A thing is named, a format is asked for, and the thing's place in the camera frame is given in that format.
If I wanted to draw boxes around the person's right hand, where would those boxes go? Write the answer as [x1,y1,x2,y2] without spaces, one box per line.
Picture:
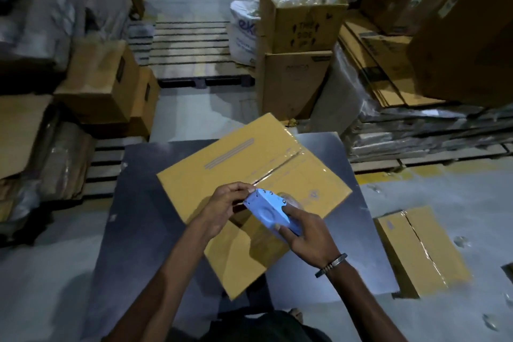
[276,208,345,271]

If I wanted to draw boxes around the taped flat cardboard box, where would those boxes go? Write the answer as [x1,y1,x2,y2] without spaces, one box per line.
[156,112,353,301]

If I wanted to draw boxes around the wooden pallet under flat packs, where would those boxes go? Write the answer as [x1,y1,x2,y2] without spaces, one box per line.
[351,142,513,173]

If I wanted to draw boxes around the medium cardboard box dark label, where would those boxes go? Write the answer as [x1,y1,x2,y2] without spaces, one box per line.
[54,39,141,124]

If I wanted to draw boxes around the closed brown cardboard box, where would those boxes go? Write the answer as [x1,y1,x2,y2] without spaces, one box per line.
[256,50,334,122]

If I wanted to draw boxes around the open cardboard box of plastic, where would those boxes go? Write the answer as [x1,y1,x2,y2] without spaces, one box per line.
[256,0,348,54]

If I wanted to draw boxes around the stack of wrapped flat packs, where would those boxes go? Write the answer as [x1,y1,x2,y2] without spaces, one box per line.
[347,103,513,163]

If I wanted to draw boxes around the dark metal wrist bracelet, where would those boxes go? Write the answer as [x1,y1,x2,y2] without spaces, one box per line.
[314,253,348,278]

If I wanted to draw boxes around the grey plastic wrapped bundles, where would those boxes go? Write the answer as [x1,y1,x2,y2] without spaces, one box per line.
[0,0,134,74]

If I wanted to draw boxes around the low cardboard box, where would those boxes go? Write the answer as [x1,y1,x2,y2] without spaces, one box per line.
[82,66,161,139]

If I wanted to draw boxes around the large brown cardboard carton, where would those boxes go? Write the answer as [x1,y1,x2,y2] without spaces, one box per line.
[407,0,513,108]

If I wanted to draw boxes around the wooden slatted pallet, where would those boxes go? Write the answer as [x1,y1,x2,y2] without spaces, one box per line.
[130,19,257,88]

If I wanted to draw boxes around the person's right forearm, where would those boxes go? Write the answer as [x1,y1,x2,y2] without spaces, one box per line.
[317,254,410,342]

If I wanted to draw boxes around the plastic wrapped brown bundle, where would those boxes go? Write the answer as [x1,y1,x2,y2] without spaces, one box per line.
[0,107,97,234]

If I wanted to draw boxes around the stack of flattened cardboard sheets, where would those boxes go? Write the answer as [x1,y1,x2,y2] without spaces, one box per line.
[339,9,447,109]

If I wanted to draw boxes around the person's left forearm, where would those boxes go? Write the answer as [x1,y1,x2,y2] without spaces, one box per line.
[102,218,219,342]

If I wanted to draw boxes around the small sealed cardboard box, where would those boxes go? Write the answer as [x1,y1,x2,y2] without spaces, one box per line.
[373,205,473,299]

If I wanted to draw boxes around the white printed plastic sack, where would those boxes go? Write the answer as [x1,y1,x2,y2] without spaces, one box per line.
[226,0,262,68]

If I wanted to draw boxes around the person's left hand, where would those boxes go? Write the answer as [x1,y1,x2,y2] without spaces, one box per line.
[198,182,257,240]

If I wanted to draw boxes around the grey plastic sheet cover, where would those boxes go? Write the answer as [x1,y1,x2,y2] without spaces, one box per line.
[309,43,381,136]

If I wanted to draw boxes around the wooden pallet under bundles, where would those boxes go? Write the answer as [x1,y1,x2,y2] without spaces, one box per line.
[82,137,147,199]

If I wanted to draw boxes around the person's dark shorts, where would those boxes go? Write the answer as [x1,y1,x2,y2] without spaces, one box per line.
[200,310,333,342]

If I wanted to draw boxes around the bent loose cardboard sheet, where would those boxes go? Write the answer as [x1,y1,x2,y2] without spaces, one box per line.
[0,93,55,180]

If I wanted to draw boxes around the blue tape dispenser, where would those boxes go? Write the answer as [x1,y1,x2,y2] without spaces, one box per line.
[243,189,304,236]

